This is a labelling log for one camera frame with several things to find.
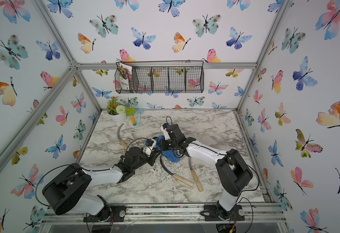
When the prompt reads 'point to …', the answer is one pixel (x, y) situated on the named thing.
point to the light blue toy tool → (139, 111)
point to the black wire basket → (159, 76)
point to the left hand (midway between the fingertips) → (160, 148)
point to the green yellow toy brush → (130, 111)
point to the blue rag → (169, 154)
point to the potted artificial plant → (116, 112)
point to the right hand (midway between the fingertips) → (159, 142)
